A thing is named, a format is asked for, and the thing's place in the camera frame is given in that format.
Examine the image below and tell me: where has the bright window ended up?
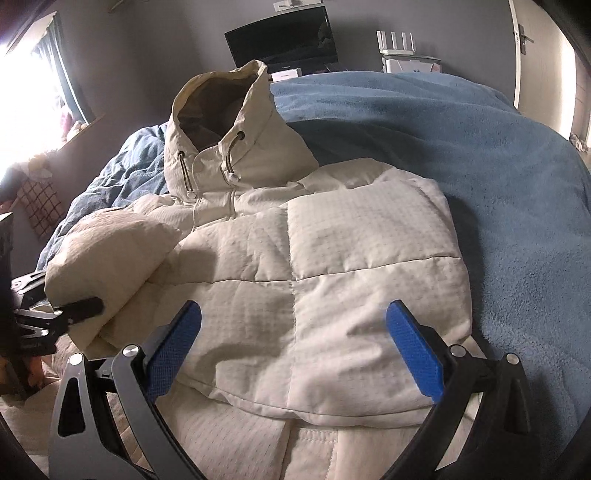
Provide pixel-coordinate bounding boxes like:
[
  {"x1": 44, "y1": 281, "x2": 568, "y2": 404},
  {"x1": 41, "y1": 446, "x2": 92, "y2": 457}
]
[{"x1": 0, "y1": 14, "x2": 93, "y2": 162}]

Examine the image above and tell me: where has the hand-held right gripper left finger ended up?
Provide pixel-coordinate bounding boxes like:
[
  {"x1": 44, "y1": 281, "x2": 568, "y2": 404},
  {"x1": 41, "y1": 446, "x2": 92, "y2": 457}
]
[{"x1": 48, "y1": 299, "x2": 204, "y2": 480}]

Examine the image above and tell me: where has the blue fleece blanket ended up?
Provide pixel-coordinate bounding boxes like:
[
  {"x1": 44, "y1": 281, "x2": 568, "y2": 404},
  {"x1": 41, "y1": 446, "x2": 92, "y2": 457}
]
[{"x1": 39, "y1": 71, "x2": 591, "y2": 462}]

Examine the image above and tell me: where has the black flat television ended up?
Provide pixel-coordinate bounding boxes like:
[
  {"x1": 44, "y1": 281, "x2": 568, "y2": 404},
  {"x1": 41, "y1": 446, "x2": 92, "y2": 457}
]
[{"x1": 225, "y1": 10, "x2": 339, "y2": 73}]

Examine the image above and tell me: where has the white router with antennas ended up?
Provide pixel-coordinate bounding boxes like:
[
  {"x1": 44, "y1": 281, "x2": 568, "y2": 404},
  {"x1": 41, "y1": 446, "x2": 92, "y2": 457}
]
[{"x1": 376, "y1": 30, "x2": 419, "y2": 58}]

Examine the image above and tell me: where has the white door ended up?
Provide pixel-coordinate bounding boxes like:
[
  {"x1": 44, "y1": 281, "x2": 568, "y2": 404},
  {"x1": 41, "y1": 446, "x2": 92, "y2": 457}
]
[{"x1": 508, "y1": 0, "x2": 540, "y2": 114}]

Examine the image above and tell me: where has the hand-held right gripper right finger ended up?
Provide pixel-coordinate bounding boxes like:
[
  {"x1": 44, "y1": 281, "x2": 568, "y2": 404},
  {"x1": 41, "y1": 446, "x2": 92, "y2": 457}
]
[{"x1": 383, "y1": 299, "x2": 539, "y2": 480}]

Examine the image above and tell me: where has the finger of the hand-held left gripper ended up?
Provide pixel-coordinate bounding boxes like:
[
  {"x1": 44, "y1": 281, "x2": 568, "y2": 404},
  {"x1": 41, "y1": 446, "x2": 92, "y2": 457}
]
[
  {"x1": 11, "y1": 272, "x2": 48, "y2": 297},
  {"x1": 14, "y1": 296, "x2": 103, "y2": 357}
]

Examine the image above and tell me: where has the plush toy on windowsill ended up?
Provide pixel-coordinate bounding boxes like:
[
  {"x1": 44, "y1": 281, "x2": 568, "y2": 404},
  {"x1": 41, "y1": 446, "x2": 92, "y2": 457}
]
[{"x1": 58, "y1": 108, "x2": 88, "y2": 139}]

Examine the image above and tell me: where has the dark curtain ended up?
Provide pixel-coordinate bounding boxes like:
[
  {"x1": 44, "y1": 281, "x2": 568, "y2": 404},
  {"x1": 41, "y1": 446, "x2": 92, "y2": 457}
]
[{"x1": 37, "y1": 11, "x2": 95, "y2": 123}]

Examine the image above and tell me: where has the checked cushion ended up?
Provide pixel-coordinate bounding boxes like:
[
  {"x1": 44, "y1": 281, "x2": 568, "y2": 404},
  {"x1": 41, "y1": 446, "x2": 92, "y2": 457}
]
[{"x1": 16, "y1": 178, "x2": 65, "y2": 241}]

